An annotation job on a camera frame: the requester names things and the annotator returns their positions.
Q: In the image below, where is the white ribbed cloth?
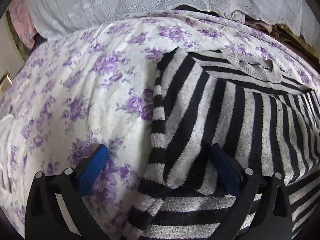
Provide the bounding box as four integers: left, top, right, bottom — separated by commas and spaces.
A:
0, 115, 17, 205

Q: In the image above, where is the dark cloth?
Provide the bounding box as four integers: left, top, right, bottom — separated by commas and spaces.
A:
172, 4, 204, 12

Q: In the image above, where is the light blue lace cloth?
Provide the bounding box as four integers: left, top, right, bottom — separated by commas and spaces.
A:
24, 0, 314, 41

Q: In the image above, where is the beige wall fitting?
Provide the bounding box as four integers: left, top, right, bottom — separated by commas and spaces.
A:
0, 71, 13, 92

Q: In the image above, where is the beige cloth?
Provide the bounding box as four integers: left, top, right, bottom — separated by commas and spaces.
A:
217, 10, 247, 23

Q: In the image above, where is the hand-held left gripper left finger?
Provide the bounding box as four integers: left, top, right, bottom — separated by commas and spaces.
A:
24, 144, 110, 240

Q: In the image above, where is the black and grey striped sweater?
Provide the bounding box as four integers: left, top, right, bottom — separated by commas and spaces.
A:
124, 47, 320, 240

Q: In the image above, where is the purple floral white blanket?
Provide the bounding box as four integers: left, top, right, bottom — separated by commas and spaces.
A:
0, 9, 320, 240

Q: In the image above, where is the brown cloth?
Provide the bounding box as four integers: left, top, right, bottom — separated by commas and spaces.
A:
245, 17, 320, 64

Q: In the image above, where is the pink cloth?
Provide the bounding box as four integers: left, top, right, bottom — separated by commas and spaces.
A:
9, 0, 37, 51

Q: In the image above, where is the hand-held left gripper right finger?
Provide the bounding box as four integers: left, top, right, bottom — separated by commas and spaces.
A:
210, 144, 293, 240

